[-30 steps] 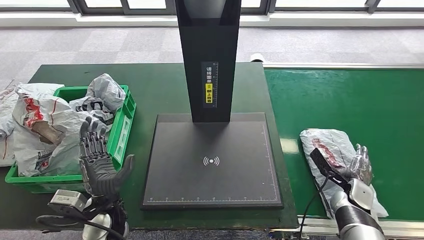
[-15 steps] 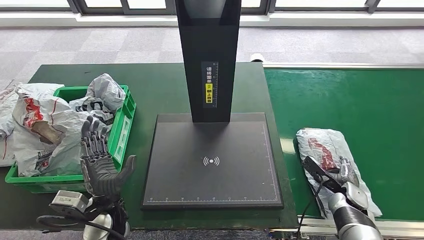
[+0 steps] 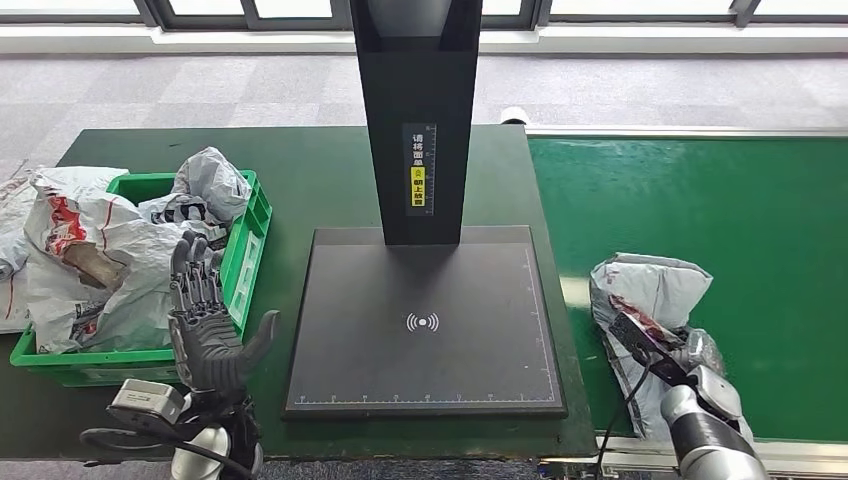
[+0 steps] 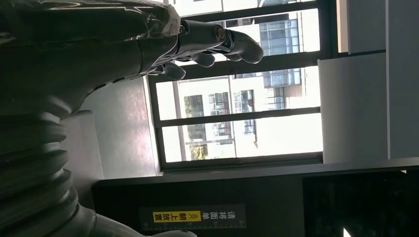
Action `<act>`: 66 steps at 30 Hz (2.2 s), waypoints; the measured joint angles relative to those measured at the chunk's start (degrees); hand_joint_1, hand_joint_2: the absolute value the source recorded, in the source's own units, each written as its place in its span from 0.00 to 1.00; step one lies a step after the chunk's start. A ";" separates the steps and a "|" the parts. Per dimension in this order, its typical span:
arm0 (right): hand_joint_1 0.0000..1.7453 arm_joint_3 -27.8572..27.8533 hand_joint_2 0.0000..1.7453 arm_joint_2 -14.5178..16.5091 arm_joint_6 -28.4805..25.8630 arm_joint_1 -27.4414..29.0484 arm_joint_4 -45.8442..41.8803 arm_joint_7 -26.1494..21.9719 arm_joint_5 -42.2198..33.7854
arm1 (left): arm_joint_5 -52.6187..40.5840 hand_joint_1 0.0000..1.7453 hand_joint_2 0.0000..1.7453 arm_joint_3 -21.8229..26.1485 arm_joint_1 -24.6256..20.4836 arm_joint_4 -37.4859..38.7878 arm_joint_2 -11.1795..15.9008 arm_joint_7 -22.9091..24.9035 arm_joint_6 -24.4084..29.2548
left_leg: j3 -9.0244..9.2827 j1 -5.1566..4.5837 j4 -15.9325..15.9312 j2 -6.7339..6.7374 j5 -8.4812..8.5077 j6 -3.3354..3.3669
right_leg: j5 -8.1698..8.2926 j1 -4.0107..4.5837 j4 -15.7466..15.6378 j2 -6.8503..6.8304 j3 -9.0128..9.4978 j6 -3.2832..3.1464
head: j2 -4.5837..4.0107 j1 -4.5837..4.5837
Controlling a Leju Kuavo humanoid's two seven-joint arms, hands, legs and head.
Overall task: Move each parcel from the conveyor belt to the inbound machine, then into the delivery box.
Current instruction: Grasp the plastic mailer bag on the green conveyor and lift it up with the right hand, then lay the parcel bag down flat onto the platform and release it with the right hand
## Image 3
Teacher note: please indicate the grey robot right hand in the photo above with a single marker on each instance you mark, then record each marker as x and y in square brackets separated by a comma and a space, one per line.
[702, 350]

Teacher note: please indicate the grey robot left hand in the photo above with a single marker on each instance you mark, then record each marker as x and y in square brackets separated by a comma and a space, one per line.
[205, 344]

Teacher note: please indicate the white parcel with red print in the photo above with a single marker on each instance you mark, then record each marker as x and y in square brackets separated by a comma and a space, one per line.
[649, 285]

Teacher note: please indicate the white parcel with torn label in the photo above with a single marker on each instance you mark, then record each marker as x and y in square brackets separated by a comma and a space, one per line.
[132, 265]

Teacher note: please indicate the plain grey poly parcel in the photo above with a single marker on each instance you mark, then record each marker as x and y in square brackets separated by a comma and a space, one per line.
[212, 179]

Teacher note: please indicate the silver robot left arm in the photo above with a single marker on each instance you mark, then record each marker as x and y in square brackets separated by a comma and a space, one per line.
[199, 457]

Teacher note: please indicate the green conveyor belt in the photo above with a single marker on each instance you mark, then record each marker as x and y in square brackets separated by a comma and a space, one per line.
[762, 199]

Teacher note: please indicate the black inbound scanner machine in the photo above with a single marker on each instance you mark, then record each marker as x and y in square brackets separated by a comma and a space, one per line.
[424, 371]

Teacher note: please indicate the white conveyor roller end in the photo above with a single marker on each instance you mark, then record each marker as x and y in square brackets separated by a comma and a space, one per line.
[513, 116]

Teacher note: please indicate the green plastic crate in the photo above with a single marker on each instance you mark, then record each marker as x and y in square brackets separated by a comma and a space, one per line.
[66, 371]

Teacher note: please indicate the grey poly bag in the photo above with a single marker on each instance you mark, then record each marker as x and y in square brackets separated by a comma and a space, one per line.
[10, 238]

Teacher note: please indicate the black yellow instruction sticker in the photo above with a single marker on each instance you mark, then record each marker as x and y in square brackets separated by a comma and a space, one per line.
[418, 192]

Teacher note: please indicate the white window sill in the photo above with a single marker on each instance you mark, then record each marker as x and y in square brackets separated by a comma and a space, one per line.
[199, 40]

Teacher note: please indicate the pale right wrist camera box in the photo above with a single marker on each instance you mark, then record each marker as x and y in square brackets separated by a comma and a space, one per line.
[639, 341]

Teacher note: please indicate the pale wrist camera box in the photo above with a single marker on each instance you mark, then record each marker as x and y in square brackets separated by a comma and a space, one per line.
[639, 341]
[146, 399]

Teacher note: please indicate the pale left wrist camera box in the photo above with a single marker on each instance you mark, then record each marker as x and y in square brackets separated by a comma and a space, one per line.
[146, 399]

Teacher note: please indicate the dark window frame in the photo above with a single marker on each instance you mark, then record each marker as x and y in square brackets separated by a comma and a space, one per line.
[298, 21]

